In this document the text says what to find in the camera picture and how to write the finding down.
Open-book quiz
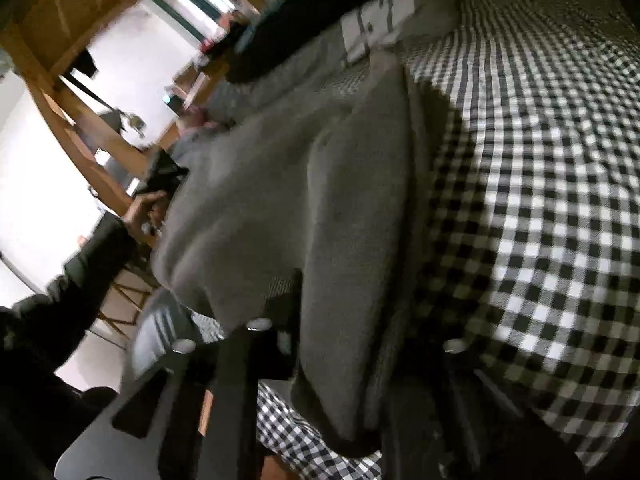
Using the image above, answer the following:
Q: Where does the teal garment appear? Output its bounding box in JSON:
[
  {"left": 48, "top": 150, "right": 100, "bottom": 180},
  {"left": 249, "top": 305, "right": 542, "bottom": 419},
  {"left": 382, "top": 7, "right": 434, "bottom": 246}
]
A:
[{"left": 234, "top": 7, "right": 272, "bottom": 55}]

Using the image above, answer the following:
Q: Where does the white printed cloth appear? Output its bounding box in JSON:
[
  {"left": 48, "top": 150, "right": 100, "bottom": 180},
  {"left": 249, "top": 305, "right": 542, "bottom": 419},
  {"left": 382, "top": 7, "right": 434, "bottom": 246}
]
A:
[{"left": 342, "top": 0, "right": 418, "bottom": 63}]

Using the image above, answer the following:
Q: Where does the black garment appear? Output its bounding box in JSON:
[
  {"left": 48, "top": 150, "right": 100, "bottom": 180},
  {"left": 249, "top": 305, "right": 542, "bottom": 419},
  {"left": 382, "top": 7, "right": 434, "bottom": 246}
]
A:
[{"left": 225, "top": 0, "right": 411, "bottom": 83}]

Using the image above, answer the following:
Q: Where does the blue-grey blanket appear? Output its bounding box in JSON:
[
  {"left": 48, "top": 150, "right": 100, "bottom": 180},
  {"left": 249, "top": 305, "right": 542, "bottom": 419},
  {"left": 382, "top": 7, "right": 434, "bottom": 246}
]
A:
[{"left": 170, "top": 27, "right": 353, "bottom": 161}]

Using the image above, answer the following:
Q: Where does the person's left forearm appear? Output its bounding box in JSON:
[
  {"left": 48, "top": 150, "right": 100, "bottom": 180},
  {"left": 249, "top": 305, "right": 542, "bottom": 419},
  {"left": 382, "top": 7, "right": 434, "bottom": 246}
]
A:
[{"left": 45, "top": 215, "right": 138, "bottom": 321}]

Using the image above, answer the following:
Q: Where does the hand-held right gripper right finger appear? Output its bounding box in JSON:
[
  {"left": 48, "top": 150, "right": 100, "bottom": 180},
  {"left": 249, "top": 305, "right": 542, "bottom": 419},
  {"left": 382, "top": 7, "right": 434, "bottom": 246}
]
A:
[{"left": 380, "top": 337, "right": 586, "bottom": 480}]

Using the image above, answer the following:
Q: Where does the person's left hand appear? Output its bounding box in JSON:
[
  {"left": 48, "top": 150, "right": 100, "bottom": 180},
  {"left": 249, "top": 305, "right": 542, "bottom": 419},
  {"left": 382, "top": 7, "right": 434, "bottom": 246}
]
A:
[{"left": 122, "top": 190, "right": 168, "bottom": 241}]

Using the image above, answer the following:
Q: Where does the wooden bed frame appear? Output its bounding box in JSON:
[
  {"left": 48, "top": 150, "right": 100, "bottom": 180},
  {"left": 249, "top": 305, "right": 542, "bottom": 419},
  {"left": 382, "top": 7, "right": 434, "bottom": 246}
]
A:
[{"left": 0, "top": 0, "right": 266, "bottom": 261}]

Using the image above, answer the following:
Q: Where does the black white checkered bedsheet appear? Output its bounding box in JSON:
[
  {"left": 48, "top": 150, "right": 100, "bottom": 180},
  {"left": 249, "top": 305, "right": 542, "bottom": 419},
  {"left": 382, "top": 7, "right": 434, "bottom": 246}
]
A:
[{"left": 190, "top": 0, "right": 640, "bottom": 480}]

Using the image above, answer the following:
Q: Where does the grey large sweatshirt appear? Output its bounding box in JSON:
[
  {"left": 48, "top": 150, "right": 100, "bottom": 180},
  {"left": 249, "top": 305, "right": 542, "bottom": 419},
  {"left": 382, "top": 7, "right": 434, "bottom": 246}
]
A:
[{"left": 150, "top": 50, "right": 451, "bottom": 456}]

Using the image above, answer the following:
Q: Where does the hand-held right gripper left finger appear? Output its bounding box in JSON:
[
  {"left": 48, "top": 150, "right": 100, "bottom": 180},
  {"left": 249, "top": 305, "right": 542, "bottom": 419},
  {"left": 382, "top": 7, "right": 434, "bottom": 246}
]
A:
[{"left": 55, "top": 270, "right": 306, "bottom": 480}]

